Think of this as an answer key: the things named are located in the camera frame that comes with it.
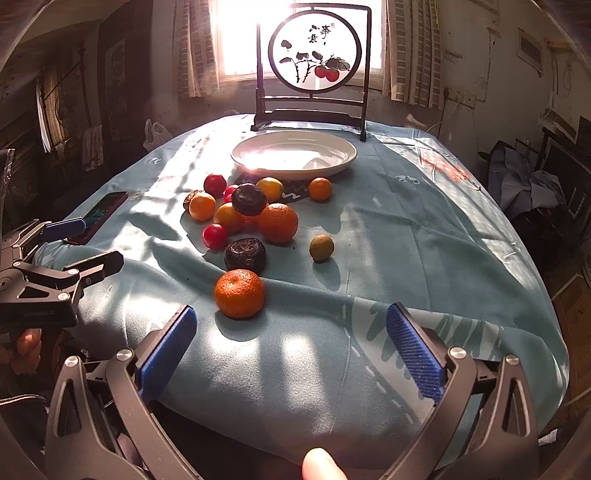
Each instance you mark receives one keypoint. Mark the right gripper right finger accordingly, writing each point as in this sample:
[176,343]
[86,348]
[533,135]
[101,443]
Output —
[417,350]

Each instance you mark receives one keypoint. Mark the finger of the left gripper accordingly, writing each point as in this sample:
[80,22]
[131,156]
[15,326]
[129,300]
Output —
[54,231]
[94,269]

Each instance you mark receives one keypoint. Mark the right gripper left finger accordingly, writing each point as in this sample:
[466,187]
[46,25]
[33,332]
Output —
[160,352]

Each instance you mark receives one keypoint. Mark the large mandarin orange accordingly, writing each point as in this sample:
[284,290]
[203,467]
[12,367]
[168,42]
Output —
[239,294]

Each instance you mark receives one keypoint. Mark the small dark date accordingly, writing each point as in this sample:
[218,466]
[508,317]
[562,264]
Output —
[188,198]

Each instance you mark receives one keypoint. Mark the dark wrinkled fruit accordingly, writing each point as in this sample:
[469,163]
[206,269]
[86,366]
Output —
[246,253]

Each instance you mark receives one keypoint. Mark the red tomato back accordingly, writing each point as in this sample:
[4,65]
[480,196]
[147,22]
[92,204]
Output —
[215,185]

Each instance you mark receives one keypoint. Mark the small green-yellow citrus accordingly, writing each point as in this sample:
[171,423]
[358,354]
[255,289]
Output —
[321,248]

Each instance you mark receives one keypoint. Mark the small red tomato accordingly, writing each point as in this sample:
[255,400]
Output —
[228,193]

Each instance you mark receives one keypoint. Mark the dark mangosteen fruit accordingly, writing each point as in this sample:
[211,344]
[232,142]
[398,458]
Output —
[248,199]

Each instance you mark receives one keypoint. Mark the big orange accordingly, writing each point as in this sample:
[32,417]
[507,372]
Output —
[277,223]

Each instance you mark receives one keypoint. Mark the yellow orange fruit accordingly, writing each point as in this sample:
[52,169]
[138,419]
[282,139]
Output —
[272,188]

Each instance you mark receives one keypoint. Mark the small orange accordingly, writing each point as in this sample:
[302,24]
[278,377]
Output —
[320,189]

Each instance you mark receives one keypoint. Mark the person's left hand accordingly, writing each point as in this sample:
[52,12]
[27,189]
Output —
[28,353]

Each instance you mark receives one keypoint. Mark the person's right hand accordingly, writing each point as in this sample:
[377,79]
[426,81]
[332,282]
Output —
[319,465]

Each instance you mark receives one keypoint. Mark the smartphone on table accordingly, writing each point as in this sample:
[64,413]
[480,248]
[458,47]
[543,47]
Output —
[98,215]

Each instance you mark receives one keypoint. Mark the white plastic bag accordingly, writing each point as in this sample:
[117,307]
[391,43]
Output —
[155,135]

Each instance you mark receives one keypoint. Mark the light blue tablecloth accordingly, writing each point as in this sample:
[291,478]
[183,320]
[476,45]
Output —
[316,366]

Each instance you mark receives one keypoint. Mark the clutter pile of clothes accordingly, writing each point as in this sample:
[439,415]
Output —
[520,192]

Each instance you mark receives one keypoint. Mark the left curtain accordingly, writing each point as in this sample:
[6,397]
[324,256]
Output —
[194,58]

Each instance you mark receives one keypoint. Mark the curtain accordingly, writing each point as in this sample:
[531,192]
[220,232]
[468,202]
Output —
[412,53]
[194,58]

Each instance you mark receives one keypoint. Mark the white oval plate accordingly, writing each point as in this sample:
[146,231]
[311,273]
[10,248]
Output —
[294,154]

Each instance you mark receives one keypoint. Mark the decorative round screen stand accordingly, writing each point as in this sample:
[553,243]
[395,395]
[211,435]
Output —
[315,67]

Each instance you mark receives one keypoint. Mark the right curtain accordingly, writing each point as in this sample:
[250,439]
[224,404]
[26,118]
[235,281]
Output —
[412,53]

